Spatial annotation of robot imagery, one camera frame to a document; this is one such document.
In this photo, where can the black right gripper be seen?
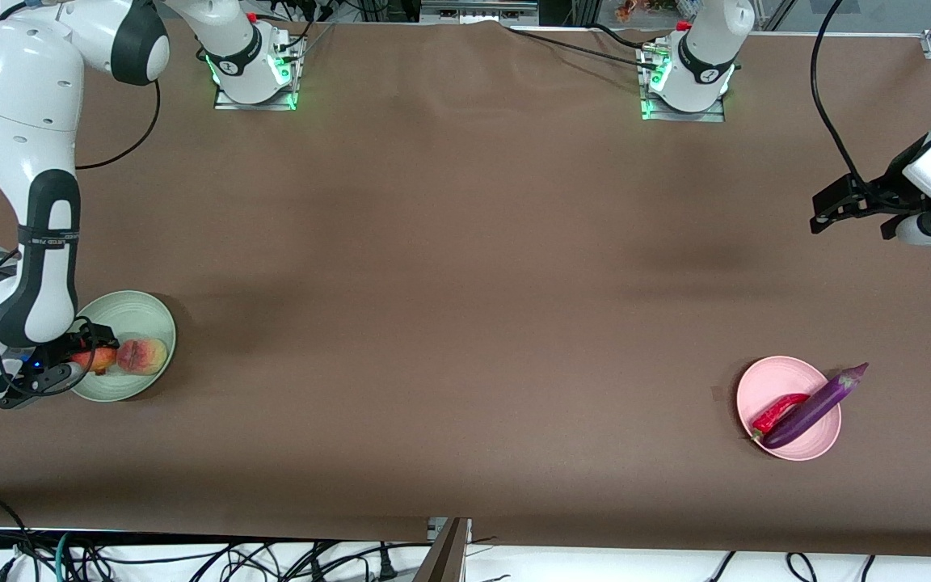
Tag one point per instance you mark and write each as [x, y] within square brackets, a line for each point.
[59, 353]

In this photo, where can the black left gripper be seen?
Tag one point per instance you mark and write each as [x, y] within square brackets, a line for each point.
[886, 196]

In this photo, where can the red apple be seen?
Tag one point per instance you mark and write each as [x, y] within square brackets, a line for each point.
[98, 359]

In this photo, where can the yellow-green peach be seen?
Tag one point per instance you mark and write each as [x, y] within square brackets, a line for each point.
[146, 356]

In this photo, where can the long purple eggplant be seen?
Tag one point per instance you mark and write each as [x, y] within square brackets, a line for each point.
[813, 408]

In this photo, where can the red chili pepper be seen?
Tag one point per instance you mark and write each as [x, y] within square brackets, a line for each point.
[768, 420]

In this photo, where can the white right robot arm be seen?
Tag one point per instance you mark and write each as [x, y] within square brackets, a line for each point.
[21, 97]

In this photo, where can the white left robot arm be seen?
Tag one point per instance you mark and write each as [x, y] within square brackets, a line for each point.
[700, 77]

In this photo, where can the pale green plate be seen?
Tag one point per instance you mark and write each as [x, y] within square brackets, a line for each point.
[134, 311]

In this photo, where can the pink plate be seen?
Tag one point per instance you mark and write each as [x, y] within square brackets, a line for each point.
[781, 376]

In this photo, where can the orange background item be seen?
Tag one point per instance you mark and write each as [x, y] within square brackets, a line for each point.
[634, 10]

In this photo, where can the table cover sheet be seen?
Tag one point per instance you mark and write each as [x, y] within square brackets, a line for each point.
[465, 444]

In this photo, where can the grey metal device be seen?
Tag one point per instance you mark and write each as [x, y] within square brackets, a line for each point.
[478, 11]

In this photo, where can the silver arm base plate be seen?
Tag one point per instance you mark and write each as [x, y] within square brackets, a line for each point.
[680, 118]
[227, 104]

